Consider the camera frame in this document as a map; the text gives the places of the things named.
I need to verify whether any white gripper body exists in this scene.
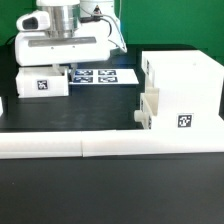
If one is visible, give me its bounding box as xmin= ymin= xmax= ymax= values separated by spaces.
xmin=15 ymin=32 xmax=110 ymax=66

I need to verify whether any white front drawer with tag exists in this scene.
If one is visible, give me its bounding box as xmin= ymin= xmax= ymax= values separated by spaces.
xmin=134 ymin=87 xmax=159 ymax=129

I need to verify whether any white foam rail front right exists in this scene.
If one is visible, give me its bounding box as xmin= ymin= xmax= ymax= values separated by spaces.
xmin=82 ymin=129 xmax=224 ymax=157

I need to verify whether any white foam rail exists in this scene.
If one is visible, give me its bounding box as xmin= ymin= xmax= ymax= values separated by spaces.
xmin=0 ymin=132 xmax=82 ymax=159
xmin=82 ymin=129 xmax=224 ymax=157

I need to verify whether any white drawer with tag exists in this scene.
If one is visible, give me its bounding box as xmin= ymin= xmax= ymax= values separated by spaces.
xmin=16 ymin=67 xmax=69 ymax=98
xmin=134 ymin=87 xmax=159 ymax=129

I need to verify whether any white drawer cabinet box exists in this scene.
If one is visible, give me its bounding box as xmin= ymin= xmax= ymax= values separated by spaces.
xmin=141 ymin=50 xmax=224 ymax=131

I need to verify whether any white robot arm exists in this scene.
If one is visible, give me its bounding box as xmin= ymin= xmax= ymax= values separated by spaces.
xmin=15 ymin=0 xmax=127 ymax=76

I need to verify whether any white sheet with tags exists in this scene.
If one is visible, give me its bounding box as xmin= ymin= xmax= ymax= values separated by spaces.
xmin=70 ymin=69 xmax=139 ymax=85

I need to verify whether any white foam rail front left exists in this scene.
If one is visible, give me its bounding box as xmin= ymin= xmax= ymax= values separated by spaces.
xmin=0 ymin=132 xmax=82 ymax=159

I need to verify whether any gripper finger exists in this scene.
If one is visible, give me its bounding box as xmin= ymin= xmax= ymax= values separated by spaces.
xmin=53 ymin=64 xmax=67 ymax=75
xmin=69 ymin=63 xmax=78 ymax=80

